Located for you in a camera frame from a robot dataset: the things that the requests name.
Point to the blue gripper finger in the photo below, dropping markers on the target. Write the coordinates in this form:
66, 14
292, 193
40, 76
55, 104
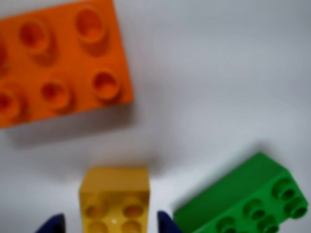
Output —
166, 224
56, 224

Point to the yellow 2x2 block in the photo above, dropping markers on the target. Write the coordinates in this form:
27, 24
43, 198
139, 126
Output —
114, 194

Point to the green 2x4 block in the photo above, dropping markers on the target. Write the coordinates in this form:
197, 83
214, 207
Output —
238, 194

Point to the orange 2x4 block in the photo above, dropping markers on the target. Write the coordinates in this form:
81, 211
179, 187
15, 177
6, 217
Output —
68, 60

